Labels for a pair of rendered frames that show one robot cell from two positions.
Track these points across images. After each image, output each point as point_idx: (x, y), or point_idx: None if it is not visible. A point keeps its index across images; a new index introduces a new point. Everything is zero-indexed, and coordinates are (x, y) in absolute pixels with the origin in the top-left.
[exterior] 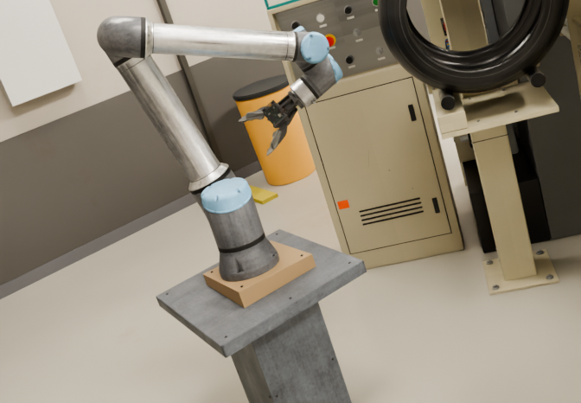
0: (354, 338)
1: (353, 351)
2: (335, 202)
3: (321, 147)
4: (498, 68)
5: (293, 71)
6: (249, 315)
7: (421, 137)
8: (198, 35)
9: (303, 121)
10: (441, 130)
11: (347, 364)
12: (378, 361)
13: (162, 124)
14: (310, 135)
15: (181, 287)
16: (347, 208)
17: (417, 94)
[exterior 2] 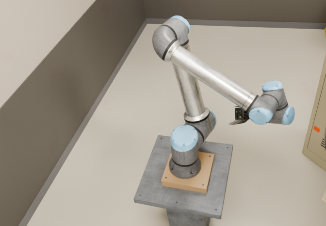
0: (256, 195)
1: (248, 201)
2: (313, 125)
3: (321, 98)
4: None
5: None
6: (158, 192)
7: None
8: (194, 70)
9: (320, 79)
10: (323, 196)
11: (238, 205)
12: (248, 218)
13: (178, 83)
14: (320, 88)
15: (168, 140)
16: (317, 132)
17: None
